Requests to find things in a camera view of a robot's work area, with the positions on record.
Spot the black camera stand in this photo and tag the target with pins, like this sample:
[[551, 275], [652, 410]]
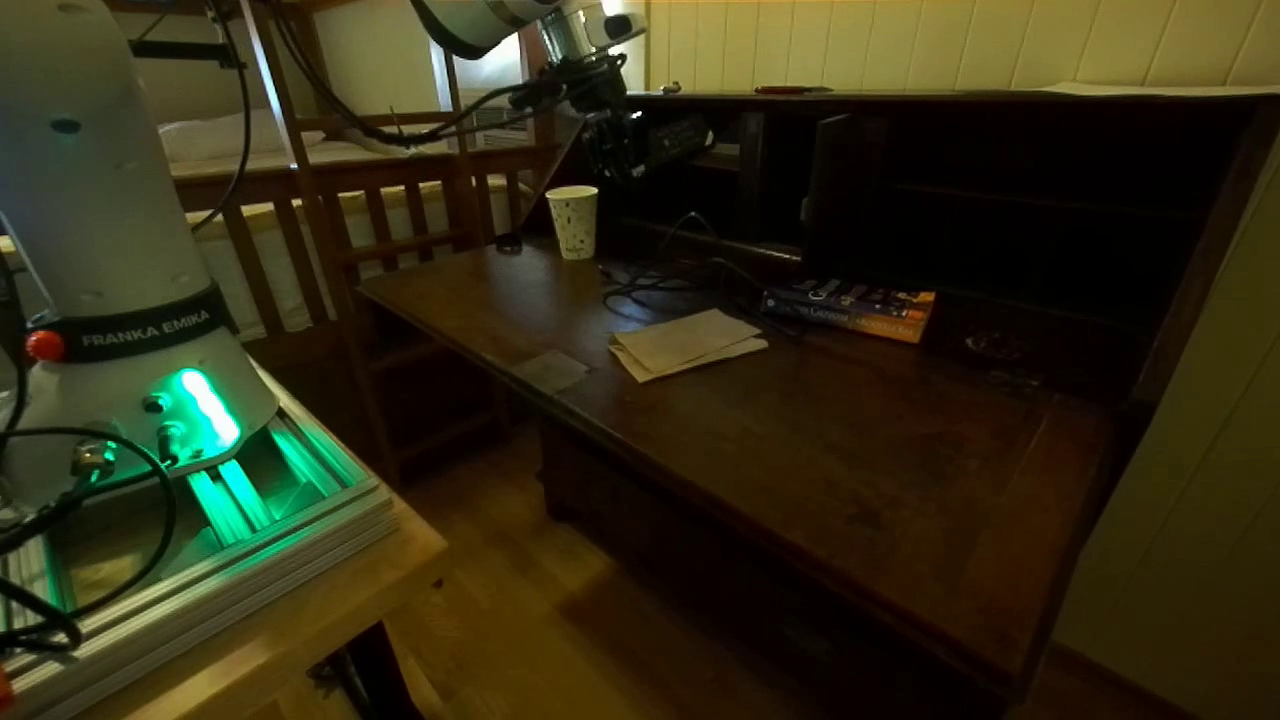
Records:
[[285, 107]]

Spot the white paper sheet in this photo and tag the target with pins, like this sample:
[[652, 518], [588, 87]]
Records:
[[1160, 88]]

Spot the light wooden robot table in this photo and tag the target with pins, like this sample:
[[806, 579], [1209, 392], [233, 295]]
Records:
[[307, 624]]

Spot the tan notepad stack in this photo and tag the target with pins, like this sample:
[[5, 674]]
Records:
[[684, 343]]

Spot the white mattress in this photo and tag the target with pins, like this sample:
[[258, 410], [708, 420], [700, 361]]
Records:
[[225, 140]]

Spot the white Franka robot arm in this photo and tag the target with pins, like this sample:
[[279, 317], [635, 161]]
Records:
[[81, 200]]

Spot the white dotted paper cup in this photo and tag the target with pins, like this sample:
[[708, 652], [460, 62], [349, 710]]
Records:
[[574, 224]]

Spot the small square coaster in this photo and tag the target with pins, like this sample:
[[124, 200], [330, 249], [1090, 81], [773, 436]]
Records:
[[555, 369]]

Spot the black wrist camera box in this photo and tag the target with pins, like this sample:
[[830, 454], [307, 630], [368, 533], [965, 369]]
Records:
[[541, 92]]

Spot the wooden chair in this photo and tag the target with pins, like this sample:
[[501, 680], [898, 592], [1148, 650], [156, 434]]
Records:
[[387, 224]]

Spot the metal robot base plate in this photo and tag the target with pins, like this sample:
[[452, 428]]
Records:
[[264, 533]]

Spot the dark wooden secretary desk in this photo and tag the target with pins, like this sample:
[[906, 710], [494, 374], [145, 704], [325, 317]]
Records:
[[824, 454]]

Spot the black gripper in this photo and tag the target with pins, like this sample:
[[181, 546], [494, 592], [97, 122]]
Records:
[[601, 88]]

